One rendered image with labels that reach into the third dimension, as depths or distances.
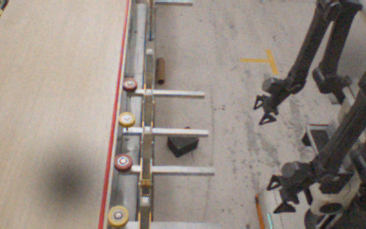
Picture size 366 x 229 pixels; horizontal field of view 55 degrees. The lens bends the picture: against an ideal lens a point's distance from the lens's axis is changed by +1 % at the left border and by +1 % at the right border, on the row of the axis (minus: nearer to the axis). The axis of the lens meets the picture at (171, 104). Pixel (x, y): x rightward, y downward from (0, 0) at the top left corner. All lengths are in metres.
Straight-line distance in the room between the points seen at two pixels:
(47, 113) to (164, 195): 1.10
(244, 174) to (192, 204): 0.47
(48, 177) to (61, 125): 0.28
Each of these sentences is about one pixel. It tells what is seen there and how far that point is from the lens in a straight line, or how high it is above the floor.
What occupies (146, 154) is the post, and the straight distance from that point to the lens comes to 1.41.
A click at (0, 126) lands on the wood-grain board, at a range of 1.79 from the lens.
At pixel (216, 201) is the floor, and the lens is 2.53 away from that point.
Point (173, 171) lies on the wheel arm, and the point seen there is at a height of 0.85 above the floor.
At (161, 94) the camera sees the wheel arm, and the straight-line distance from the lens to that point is 1.91.
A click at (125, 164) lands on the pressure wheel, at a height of 0.91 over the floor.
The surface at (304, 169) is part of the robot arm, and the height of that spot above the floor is 1.22.
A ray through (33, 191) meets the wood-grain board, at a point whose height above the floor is 0.90.
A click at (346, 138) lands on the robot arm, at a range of 1.17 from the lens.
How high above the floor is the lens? 2.19
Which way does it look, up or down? 46 degrees down
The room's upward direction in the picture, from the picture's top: 6 degrees clockwise
